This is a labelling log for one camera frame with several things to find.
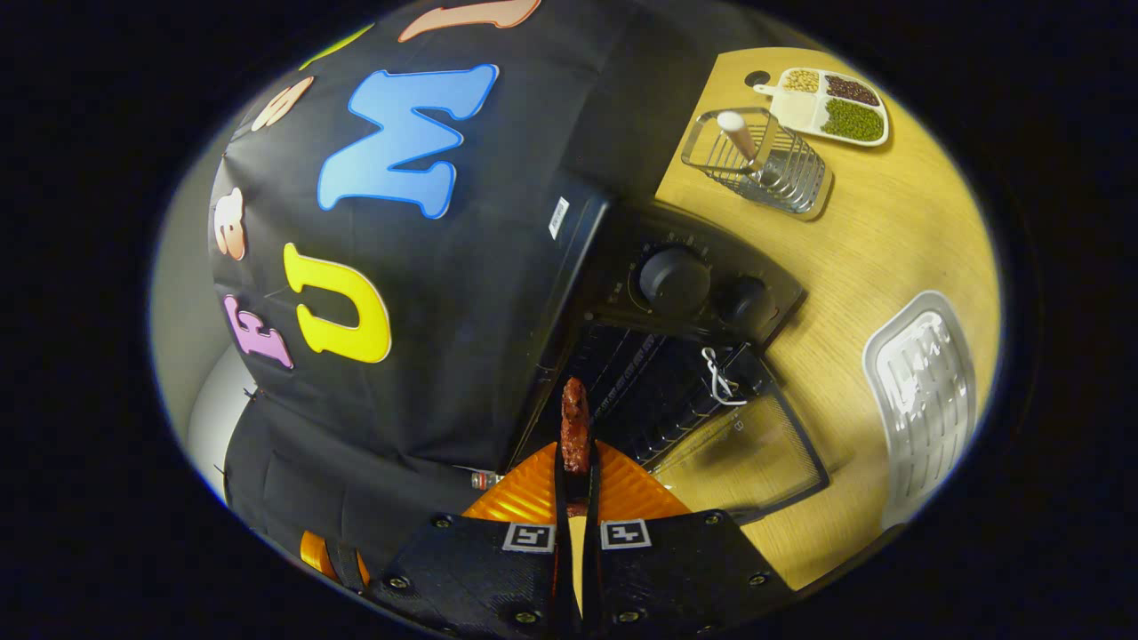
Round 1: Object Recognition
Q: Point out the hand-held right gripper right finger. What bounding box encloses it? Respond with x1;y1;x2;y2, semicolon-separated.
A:
589;442;795;636

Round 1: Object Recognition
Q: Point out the white cord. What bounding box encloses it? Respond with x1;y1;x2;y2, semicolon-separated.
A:
701;347;744;407

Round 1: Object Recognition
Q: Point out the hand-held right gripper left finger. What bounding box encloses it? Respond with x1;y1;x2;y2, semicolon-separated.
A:
369;442;563;636

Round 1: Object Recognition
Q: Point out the wire utensil holder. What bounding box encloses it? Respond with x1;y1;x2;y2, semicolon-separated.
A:
681;107;834;221

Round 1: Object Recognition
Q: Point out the white divided dish of beans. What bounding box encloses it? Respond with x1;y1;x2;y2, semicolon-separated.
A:
754;68;890;148

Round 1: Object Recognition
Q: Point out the black backdrop cloth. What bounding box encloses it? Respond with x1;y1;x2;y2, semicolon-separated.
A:
209;0;712;570

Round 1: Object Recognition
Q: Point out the white rectangular tray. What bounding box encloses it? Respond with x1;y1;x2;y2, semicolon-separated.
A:
862;291;977;532

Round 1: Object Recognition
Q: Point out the brown meat slice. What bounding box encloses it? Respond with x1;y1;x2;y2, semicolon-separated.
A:
560;377;592;475

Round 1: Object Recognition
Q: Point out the black electric oven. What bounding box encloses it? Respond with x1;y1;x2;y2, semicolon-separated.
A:
507;173;832;525

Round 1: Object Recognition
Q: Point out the wooden-handled utensil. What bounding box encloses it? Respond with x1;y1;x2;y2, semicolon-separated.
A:
717;109;765;174

